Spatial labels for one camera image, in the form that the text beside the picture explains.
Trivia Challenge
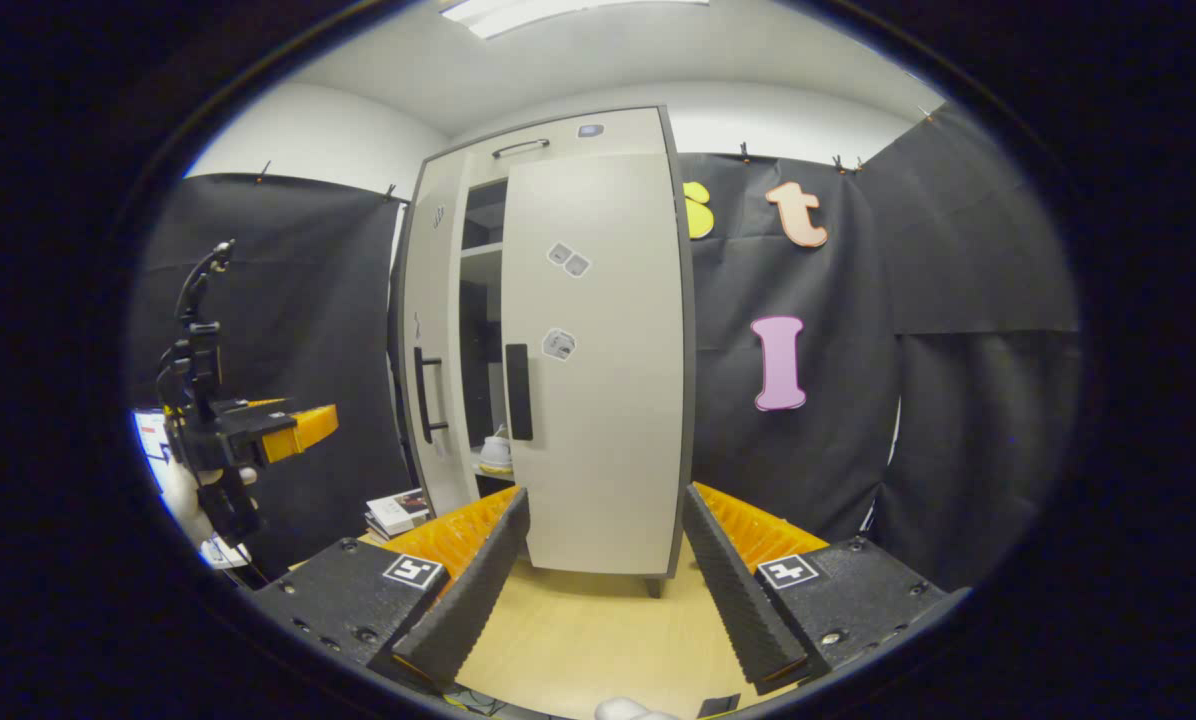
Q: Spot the grey shoe cabinet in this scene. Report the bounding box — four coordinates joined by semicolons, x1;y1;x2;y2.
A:
390;105;697;599

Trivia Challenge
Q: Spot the black backdrop cloth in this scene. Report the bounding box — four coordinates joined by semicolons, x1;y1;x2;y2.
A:
128;175;409;576
678;155;899;541
858;100;1084;591

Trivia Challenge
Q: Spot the white book with dark picture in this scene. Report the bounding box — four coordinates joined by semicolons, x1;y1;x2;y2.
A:
368;489;431;529

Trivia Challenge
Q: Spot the grey shoe cabinet door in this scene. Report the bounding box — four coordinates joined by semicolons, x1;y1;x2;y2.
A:
401;150;479;516
501;152;687;576

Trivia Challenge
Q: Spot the grey cabinet drawer front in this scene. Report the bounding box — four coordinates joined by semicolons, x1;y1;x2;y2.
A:
423;108;669;186

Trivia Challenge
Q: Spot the large ceiling light panel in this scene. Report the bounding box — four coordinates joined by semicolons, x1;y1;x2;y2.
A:
438;0;709;39

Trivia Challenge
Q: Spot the white desk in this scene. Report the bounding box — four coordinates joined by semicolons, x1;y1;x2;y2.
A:
198;535;255;572

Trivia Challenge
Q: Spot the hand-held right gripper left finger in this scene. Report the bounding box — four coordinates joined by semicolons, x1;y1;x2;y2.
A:
248;487;531;691

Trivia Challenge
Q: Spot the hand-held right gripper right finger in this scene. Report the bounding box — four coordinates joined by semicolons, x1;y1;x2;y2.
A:
682;483;969;696

